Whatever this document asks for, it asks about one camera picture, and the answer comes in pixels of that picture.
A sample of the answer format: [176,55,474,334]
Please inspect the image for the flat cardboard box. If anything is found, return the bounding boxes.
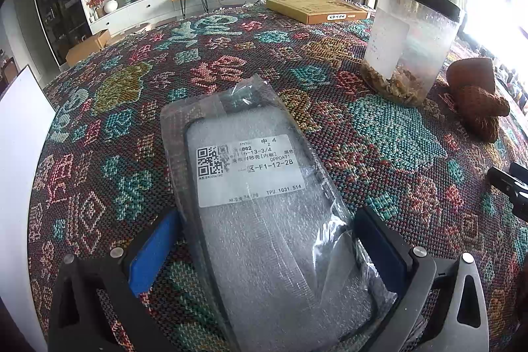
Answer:
[265,0,370,25]

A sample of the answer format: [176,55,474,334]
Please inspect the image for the open cardboard box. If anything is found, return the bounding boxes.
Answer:
[65,29,112,66]

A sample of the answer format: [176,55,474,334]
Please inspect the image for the colourful woven patterned blanket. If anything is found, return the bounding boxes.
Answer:
[27,1,528,352]

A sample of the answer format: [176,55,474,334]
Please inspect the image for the clear plastic jar black lid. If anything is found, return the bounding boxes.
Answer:
[361,0,466,107]

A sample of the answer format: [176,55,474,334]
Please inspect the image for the white television cabinet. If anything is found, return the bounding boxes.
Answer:
[88,0,269,35]

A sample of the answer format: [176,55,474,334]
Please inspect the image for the brown knitted cloth bundle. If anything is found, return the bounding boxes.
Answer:
[447,57,511,143]

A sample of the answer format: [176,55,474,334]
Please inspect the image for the dark glass cabinet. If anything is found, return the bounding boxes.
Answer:
[31,0,93,68]

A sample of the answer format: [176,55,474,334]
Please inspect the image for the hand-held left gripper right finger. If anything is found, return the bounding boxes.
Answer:
[352,206,491,352]

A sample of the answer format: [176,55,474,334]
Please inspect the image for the white board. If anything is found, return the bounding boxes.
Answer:
[0,64,56,352]

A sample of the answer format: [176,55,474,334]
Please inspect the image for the phone case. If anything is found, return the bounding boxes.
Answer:
[160,74,397,352]

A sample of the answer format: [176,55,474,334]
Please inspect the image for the red flower branches in vase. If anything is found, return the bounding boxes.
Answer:
[86,0,109,18]

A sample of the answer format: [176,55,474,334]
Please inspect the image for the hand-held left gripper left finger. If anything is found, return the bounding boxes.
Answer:
[47,208,182,352]

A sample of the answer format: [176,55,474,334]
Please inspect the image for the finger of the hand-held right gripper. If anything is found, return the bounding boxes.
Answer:
[509,161,528,185]
[487,166,528,231]

